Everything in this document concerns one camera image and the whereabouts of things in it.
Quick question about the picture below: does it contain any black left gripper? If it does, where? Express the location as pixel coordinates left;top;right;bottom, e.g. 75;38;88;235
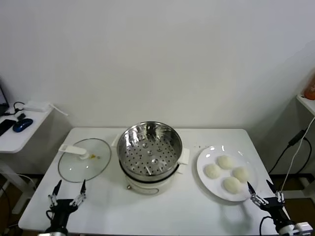
47;179;87;231

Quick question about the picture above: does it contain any white rectangular box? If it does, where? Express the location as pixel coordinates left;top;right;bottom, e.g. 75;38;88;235
23;100;49;113

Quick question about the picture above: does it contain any white floor cable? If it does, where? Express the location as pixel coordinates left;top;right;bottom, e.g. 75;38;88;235
0;172;38;191

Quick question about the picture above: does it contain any white round plate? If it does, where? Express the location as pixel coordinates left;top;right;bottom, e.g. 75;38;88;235
196;145;259;203

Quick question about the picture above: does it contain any white steamed baozi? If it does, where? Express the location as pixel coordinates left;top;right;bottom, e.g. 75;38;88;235
232;166;251;183
204;163;221;179
222;177;242;194
217;154;234;170

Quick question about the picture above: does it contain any black desk cable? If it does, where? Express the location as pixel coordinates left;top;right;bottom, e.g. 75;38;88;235
4;101;25;116

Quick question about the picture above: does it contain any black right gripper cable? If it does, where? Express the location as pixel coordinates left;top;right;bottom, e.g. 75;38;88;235
260;215;274;236

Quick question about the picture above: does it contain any black laptop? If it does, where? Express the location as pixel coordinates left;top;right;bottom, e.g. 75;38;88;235
0;78;10;116

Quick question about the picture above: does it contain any white side table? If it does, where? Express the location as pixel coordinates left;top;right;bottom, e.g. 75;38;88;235
279;94;315;199
0;105;54;214

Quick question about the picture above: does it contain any white hanging cable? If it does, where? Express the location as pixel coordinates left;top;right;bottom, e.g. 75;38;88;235
280;117;315;195

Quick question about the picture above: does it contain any orange bag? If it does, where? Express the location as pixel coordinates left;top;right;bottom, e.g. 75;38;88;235
303;73;315;100

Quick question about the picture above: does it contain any stainless steel steamer basket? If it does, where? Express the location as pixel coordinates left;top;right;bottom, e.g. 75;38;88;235
111;120;190;181

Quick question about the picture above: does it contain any white electric cooker base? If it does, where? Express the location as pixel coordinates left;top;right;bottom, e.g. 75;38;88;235
118;159;188;196

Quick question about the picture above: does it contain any black cable with adapter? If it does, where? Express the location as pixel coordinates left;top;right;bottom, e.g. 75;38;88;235
267;129;313;175

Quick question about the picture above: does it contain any glass lid white handle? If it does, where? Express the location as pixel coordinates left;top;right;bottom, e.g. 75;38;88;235
58;138;113;183

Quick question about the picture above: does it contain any blue computer mouse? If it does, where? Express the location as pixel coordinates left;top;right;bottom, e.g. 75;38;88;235
12;118;34;133

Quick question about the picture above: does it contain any white cable stub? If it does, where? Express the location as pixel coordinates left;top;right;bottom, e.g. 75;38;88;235
48;103;69;117

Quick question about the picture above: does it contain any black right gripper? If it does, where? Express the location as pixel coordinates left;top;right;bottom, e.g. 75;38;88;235
247;179;295;231

